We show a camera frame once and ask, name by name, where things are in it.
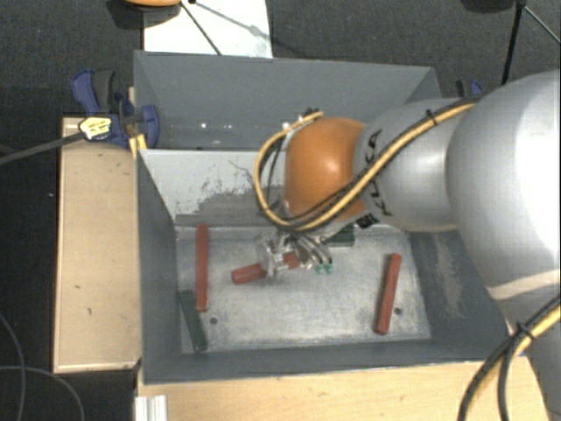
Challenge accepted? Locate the dark green flat block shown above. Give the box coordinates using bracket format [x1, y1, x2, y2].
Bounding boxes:
[176, 289, 209, 353]
[327, 225, 357, 248]

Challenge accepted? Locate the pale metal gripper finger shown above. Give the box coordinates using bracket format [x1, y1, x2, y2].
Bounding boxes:
[256, 233, 288, 259]
[261, 256, 294, 281]

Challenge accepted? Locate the grey metal bin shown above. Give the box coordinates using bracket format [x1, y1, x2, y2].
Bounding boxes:
[132, 49, 514, 385]

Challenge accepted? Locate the black cylinder on white bracket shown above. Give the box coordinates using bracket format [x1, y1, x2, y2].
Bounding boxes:
[355, 211, 380, 231]

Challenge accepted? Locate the red-brown block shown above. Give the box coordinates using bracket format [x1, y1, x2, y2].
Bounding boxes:
[231, 252, 309, 286]
[194, 223, 211, 313]
[373, 252, 403, 337]

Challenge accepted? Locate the pale wood flat board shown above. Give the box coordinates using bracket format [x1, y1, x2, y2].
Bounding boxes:
[53, 115, 144, 375]

